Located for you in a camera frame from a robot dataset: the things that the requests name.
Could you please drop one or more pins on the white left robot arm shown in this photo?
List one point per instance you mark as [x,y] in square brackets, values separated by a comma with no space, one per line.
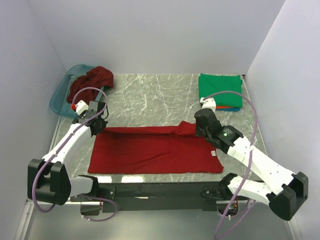
[48,178]

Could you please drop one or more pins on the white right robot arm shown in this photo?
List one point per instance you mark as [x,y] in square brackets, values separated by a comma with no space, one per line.
[281,189]

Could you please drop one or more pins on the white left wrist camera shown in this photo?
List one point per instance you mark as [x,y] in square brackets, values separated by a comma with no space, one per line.
[79,107]

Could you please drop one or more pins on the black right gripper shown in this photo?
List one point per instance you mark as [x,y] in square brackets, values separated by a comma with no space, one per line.
[197,131]

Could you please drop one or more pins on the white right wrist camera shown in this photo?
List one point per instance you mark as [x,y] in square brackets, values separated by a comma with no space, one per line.
[208,103]

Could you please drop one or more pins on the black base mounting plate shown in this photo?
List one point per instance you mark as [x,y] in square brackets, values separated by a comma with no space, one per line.
[155,196]

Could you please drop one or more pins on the orange folded t shirt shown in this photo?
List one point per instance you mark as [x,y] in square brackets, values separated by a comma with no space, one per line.
[225,107]

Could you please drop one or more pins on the blue transparent plastic bin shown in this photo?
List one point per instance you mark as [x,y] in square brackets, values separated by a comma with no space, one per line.
[58,102]

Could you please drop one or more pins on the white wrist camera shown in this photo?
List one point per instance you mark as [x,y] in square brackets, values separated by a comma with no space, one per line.
[79,107]
[208,103]

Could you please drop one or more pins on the bright red t shirt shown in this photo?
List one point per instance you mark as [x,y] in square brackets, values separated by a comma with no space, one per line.
[153,150]

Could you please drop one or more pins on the dark red t shirt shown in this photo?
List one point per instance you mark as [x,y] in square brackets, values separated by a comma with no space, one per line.
[97,77]

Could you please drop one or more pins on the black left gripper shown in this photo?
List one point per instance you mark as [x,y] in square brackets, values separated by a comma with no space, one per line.
[104,123]

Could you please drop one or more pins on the green folded t shirt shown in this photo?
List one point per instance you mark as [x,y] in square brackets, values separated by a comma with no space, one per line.
[211,84]

